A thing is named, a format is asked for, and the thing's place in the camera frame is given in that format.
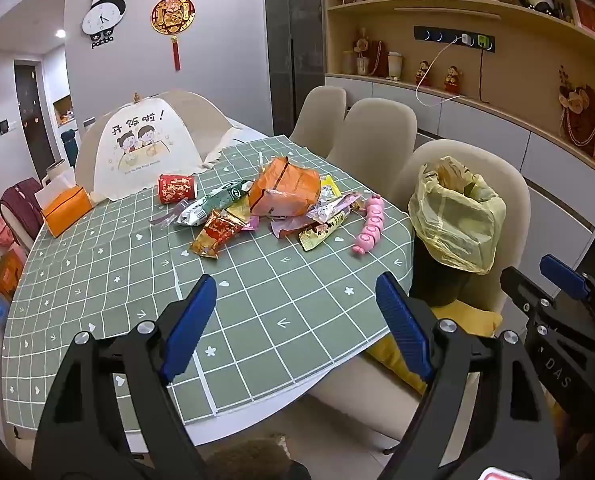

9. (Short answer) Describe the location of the yellow trash bag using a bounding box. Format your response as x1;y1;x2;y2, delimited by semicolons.
407;156;507;275

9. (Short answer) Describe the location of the black power strip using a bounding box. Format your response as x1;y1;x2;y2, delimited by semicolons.
413;26;498;53

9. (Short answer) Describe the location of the clear crumpled wrapper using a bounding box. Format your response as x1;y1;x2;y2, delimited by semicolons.
150;199;191;226

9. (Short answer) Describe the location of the white thermos jug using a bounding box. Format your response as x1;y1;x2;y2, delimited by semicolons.
42;159;77;191

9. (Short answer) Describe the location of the red drink can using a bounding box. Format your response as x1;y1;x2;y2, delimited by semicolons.
158;174;198;205

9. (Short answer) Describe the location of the green white milk carton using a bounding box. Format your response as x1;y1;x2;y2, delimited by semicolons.
175;182;253;226

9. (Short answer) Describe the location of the yellow cushion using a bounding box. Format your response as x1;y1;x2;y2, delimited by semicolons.
365;302;503;396

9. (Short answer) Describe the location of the gold brown snack wrapper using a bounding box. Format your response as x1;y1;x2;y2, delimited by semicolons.
297;210;351;252

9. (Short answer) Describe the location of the brown fuzzy clothing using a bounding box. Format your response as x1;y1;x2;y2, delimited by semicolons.
205;437;298;480

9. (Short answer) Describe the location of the brown bear plush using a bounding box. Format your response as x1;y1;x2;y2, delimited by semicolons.
557;65;595;158

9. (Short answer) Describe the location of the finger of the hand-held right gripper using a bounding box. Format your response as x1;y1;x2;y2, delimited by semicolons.
539;254;595;302
500;265;556;314

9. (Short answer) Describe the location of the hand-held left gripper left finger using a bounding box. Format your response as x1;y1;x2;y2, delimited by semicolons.
32;274;218;480

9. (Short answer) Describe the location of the orange paper bag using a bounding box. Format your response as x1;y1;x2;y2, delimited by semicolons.
0;249;26;303

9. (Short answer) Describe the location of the maroon cloth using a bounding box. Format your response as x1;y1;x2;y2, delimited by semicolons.
0;178;46;253

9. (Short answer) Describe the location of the red gold snack packet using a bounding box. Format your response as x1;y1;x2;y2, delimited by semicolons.
190;210;243;260

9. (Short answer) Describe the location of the orange tissue box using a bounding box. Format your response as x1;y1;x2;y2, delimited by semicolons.
42;185;94;237

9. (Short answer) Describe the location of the orange plastic bag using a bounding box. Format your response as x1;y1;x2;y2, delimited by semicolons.
248;156;323;218

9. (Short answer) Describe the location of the pink caterpillar toy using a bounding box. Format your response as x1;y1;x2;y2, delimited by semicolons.
352;192;387;257

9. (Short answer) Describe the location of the beige dining chair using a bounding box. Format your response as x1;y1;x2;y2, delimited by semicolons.
326;97;418;181
288;85;348;146
307;139;532;456

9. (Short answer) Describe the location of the black trash bin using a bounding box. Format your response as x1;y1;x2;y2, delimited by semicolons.
412;240;471;308

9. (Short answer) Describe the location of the panda wall clock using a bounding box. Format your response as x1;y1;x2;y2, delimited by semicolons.
82;0;127;50

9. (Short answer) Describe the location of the white cable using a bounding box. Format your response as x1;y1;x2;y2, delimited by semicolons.
416;35;471;107

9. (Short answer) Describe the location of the yellow snack wrapper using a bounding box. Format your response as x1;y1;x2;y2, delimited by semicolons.
319;175;342;203

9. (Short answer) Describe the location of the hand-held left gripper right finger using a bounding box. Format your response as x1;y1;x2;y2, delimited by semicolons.
375;271;561;480

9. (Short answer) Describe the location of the red gold wall ornament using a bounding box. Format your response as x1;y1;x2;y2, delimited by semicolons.
151;0;196;72

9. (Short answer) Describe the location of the flower vase ornament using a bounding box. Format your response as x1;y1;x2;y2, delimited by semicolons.
352;29;373;76

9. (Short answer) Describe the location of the pink white snack wrapper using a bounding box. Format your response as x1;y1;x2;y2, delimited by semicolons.
307;192;363;223

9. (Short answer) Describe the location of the beige wall shelf unit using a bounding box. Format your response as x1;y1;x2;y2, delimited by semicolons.
322;0;595;181

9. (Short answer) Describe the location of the white low cabinet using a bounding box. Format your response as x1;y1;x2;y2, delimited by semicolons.
325;74;595;281

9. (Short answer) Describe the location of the dark doorway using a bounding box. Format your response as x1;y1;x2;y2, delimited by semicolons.
14;59;56;171

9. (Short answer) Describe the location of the cream cartoon food cover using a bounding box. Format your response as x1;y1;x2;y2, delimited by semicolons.
74;89;258;204

